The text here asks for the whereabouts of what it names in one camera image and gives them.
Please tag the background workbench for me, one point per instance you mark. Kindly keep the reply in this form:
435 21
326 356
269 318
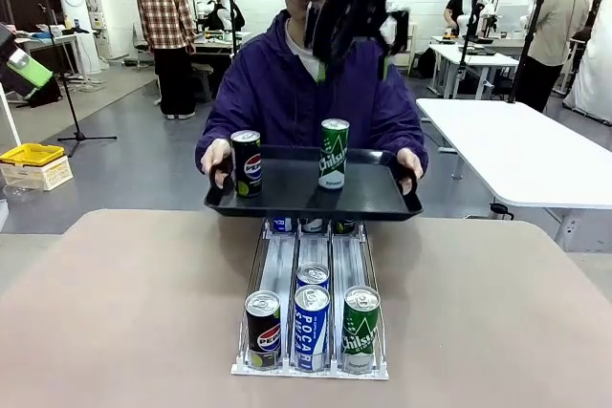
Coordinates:
215 47

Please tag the blue Pocari Sweat can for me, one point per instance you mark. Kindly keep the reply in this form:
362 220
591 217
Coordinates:
311 331
313 276
282 225

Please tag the white and black humanoid robot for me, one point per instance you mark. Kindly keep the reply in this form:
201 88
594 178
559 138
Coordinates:
217 2

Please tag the person in beige shirt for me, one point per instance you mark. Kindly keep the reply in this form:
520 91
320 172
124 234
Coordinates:
559 21

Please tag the white plastic crate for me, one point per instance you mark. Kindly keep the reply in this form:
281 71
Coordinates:
48 176

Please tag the person in purple jacket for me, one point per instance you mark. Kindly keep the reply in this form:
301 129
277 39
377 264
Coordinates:
268 92

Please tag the person's right hand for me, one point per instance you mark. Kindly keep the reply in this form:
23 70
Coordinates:
217 152

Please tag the person's left forearm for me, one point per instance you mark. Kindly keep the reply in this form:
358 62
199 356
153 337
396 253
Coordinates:
413 140

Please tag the cluttered white side table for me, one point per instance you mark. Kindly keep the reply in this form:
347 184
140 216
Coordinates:
52 36

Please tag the black box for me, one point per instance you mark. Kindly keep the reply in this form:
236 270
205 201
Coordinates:
50 95

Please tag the person in plaid shirt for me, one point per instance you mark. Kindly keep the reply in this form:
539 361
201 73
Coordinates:
165 11

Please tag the white can dispenser rack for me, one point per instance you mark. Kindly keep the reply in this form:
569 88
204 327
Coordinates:
313 248

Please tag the black camera pole stand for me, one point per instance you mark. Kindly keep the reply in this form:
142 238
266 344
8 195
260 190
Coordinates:
466 54
526 45

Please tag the white background robot arms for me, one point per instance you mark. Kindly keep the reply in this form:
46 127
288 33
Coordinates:
487 14

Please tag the yellow plastic crate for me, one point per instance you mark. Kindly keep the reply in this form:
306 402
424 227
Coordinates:
31 152

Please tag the white curtain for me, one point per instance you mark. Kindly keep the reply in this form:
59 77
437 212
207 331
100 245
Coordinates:
597 73

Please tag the large white table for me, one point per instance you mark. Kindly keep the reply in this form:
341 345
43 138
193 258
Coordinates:
516 150

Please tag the white background desk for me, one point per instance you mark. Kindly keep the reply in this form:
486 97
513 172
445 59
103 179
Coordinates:
478 57
507 45

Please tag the person's right forearm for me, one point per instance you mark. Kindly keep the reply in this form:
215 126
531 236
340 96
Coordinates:
210 131

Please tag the clear plastic container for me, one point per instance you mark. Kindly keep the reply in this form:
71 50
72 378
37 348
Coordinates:
21 192

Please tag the black tripod stand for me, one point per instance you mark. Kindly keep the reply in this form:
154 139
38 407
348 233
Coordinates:
72 107

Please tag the person's left hand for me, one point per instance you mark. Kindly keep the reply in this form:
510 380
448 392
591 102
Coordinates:
413 162

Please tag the person in black shirt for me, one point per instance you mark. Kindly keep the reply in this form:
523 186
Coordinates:
454 4

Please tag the black plastic serving tray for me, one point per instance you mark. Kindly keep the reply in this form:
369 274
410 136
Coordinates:
368 188

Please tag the black Pepsi can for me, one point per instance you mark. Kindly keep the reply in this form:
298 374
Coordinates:
263 331
246 164
345 227

